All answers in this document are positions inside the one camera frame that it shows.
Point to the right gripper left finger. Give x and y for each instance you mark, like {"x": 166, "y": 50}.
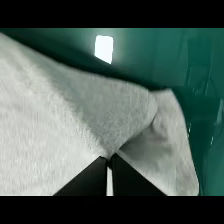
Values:
{"x": 90, "y": 181}

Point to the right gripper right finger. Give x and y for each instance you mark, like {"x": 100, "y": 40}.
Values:
{"x": 131, "y": 181}

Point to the light grey garment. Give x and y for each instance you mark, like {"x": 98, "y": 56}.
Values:
{"x": 60, "y": 126}

